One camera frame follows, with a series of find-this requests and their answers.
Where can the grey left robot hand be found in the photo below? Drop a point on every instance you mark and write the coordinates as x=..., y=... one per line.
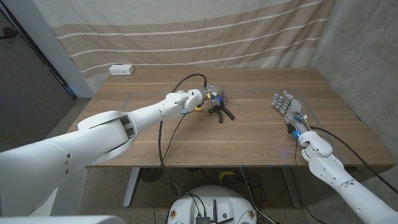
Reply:
x=216, y=93

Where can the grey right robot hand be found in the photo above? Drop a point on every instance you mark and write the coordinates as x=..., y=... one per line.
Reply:
x=292, y=107

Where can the black hand grip exerciser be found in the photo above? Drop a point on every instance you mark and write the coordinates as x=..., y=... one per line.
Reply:
x=220, y=117

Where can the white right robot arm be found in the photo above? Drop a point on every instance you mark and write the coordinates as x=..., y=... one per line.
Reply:
x=342, y=183

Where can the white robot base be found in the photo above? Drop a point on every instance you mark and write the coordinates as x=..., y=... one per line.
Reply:
x=217, y=196

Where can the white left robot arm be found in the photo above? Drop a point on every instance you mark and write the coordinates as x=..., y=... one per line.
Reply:
x=140, y=115

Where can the yellow toy banana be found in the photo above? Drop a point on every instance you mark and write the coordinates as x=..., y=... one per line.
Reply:
x=198, y=109

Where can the yellow banana on floor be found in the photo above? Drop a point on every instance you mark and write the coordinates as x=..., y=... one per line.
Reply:
x=225, y=173

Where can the beige striped curtain backdrop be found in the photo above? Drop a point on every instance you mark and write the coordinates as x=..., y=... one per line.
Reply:
x=186, y=34

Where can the grey table leg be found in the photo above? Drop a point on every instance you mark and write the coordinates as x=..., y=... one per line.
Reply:
x=292, y=189

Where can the white power strip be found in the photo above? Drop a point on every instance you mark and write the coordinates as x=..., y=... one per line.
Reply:
x=121, y=69

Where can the black round floor fan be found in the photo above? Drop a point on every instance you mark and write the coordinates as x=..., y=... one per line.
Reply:
x=147, y=175

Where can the white table leg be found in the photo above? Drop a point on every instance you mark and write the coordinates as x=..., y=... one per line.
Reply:
x=130, y=189

